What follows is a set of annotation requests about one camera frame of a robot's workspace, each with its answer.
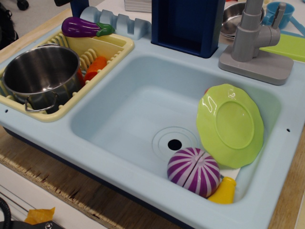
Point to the white spatula piece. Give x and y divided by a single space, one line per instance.
229 172

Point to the orange toy carrot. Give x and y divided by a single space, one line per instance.
98 64

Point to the purple toy eggplant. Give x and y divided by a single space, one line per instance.
78 28

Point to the blue plastic cup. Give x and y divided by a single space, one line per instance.
284 15

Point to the grey toy faucet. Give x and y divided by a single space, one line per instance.
245 56

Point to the steel bowl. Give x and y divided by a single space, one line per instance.
231 18

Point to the light blue toy sink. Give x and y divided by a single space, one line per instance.
119 130

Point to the green plastic plate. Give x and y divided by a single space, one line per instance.
230 126

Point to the yellow tape piece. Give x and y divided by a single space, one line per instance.
36 216

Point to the yellow toy bottle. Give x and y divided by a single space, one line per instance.
225 192

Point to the green cutting board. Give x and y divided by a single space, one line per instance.
289 46

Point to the cream plastic dish rack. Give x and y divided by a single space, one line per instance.
113 47

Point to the dark blue plastic box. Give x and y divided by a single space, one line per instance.
189 26

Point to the purple striped toy onion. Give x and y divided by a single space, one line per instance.
195 170

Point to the stainless steel pot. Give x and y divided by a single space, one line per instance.
44 78

